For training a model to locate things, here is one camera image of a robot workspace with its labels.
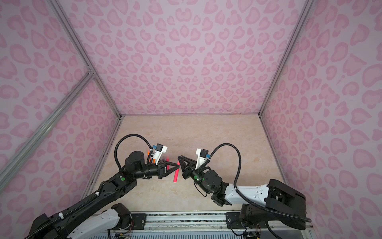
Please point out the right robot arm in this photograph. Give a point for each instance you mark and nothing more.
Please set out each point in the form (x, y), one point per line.
(274, 201)

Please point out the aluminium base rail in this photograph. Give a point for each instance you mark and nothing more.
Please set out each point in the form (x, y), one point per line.
(184, 225)

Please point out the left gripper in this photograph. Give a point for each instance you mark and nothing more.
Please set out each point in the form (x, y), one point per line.
(160, 170)

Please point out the pink pen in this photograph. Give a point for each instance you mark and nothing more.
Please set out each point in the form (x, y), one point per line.
(168, 166)
(176, 174)

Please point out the diagonal aluminium frame bar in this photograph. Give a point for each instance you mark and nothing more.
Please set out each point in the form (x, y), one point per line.
(21, 157)

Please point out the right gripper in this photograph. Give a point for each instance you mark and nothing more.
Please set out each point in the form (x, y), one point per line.
(195, 173)

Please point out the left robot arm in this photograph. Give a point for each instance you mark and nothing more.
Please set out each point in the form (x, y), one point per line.
(60, 225)

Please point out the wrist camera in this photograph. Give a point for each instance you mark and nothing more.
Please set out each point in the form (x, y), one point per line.
(157, 151)
(202, 155)

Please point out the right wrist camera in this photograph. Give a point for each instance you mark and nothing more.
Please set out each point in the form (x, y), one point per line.
(202, 155)

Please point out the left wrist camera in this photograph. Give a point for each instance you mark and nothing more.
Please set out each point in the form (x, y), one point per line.
(157, 151)

